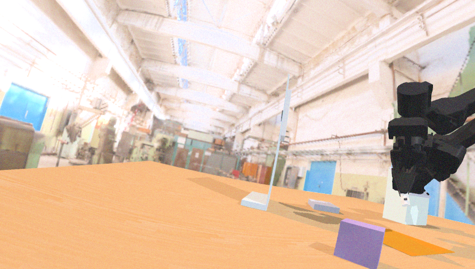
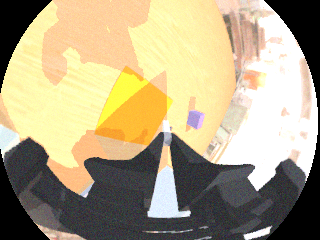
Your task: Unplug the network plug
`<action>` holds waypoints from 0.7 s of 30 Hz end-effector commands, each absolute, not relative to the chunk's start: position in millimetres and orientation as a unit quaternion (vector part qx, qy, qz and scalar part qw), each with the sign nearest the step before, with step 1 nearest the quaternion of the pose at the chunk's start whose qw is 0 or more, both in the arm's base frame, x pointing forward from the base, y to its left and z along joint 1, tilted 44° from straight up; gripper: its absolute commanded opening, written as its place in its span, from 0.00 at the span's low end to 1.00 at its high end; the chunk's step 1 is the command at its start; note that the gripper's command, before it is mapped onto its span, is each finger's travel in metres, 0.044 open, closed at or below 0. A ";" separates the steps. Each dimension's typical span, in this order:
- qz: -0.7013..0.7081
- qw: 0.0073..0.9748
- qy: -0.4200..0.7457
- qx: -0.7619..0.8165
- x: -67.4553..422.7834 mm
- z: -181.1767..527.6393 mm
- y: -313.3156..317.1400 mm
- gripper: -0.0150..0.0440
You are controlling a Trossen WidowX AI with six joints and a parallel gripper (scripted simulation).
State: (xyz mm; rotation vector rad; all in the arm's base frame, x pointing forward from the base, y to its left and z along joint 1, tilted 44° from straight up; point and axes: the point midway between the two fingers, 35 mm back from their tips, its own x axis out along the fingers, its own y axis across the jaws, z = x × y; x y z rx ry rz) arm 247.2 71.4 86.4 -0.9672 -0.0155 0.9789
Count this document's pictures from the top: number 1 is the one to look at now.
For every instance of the purple box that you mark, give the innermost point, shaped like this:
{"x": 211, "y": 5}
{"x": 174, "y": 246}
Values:
{"x": 360, "y": 243}

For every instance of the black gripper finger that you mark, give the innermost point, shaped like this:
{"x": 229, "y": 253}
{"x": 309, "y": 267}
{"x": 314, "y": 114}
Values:
{"x": 405, "y": 163}
{"x": 418, "y": 176}

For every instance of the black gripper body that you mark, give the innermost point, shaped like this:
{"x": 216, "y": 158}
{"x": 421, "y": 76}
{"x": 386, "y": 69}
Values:
{"x": 410, "y": 134}

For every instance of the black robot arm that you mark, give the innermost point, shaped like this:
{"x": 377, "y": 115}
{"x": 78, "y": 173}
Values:
{"x": 444, "y": 153}

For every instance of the orange flat square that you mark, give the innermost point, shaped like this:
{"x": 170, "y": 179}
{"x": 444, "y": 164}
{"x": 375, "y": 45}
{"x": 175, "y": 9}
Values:
{"x": 410, "y": 245}

